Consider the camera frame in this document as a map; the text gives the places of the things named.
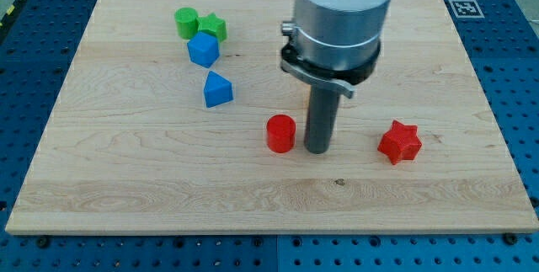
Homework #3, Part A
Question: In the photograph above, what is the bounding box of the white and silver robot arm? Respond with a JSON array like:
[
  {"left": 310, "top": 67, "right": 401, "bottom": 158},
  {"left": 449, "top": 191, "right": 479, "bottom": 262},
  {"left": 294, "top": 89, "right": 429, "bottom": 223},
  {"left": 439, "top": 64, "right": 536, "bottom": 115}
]
[{"left": 280, "top": 0, "right": 391, "bottom": 98}]

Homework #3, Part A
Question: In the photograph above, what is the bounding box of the green star block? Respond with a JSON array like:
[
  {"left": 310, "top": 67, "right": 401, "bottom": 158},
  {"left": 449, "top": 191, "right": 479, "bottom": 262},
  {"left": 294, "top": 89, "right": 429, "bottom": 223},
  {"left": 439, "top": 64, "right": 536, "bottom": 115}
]
[{"left": 197, "top": 13, "right": 227, "bottom": 42}]

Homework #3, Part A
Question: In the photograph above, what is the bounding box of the red star block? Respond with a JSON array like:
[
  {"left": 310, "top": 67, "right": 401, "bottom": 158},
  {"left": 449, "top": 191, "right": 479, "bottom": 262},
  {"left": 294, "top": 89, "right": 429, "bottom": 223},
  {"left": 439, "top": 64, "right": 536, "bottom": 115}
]
[{"left": 377, "top": 120, "right": 422, "bottom": 165}]

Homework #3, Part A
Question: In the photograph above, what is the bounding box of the red cylinder block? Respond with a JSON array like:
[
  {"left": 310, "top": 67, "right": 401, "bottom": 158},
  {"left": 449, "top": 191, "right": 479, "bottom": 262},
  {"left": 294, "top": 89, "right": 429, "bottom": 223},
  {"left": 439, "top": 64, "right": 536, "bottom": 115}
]
[{"left": 266, "top": 115, "right": 296, "bottom": 153}]

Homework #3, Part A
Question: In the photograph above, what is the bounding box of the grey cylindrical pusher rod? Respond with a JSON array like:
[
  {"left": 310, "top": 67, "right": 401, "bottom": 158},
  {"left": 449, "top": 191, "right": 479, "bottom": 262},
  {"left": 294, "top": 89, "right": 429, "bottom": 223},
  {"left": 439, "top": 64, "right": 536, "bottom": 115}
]
[{"left": 304, "top": 87, "right": 340, "bottom": 154}]

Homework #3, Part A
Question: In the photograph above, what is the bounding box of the blue triangular prism block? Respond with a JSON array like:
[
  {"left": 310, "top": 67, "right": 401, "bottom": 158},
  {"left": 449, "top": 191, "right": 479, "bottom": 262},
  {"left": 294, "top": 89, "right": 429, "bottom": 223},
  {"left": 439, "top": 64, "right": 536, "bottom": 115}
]
[{"left": 203, "top": 71, "right": 233, "bottom": 108}]

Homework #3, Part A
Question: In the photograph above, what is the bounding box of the light wooden board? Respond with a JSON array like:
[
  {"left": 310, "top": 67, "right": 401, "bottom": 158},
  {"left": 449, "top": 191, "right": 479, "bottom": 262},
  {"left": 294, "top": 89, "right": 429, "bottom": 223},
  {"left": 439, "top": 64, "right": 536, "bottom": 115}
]
[{"left": 6, "top": 0, "right": 538, "bottom": 235}]

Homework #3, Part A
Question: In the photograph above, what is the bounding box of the blue cube block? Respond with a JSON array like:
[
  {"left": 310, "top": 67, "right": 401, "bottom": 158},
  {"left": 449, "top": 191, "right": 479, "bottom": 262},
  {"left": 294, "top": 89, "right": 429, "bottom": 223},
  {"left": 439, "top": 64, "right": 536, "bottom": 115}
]
[{"left": 187, "top": 32, "right": 220, "bottom": 68}]

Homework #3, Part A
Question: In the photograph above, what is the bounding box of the green cylinder block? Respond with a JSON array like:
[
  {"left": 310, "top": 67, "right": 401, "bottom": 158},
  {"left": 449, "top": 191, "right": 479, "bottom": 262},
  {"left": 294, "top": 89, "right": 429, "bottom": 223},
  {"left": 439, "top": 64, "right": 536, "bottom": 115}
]
[{"left": 174, "top": 7, "right": 198, "bottom": 40}]

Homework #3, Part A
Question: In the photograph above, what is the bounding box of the white fiducial marker tag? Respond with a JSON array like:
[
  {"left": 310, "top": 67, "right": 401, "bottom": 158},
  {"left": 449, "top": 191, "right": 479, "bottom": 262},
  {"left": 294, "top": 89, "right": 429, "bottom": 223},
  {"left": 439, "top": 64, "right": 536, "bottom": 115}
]
[{"left": 448, "top": 0, "right": 484, "bottom": 19}]

